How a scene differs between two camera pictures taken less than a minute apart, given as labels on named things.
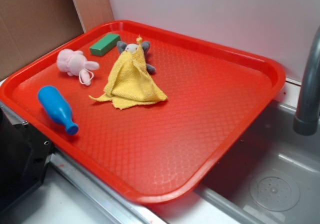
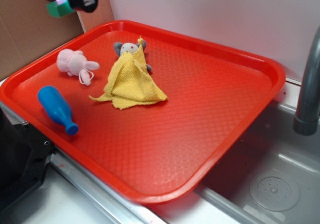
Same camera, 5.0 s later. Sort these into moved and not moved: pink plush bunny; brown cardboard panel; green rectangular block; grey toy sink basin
Moved: green rectangular block
Not moved: brown cardboard panel; grey toy sink basin; pink plush bunny
